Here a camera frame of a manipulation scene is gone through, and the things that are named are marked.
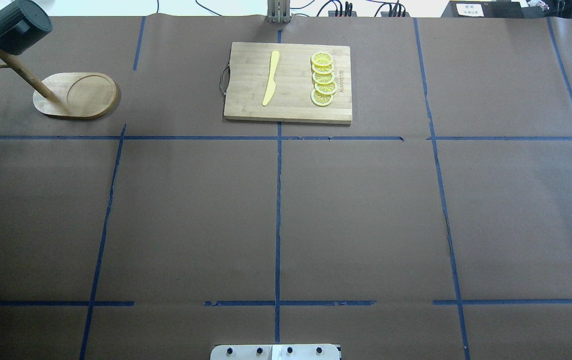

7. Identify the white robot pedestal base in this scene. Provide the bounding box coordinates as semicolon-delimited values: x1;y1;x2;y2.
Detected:
210;343;342;360

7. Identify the lemon slice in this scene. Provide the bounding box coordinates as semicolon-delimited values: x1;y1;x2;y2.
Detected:
314;81;337;96
310;51;334;68
311;63;334;75
310;89;334;107
312;71;335;85

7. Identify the bamboo cutting board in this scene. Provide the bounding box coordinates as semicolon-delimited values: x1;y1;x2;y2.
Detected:
224;42;353;125

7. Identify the black box with label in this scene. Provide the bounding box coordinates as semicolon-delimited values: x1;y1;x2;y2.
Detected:
441;0;526;19

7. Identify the yellow plastic knife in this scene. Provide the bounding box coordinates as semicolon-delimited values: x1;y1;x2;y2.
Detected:
261;50;280;107

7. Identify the aluminium frame post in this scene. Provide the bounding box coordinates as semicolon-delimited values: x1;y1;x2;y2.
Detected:
267;0;292;24

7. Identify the dark blue mug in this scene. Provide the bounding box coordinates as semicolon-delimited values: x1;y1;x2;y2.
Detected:
0;0;53;56

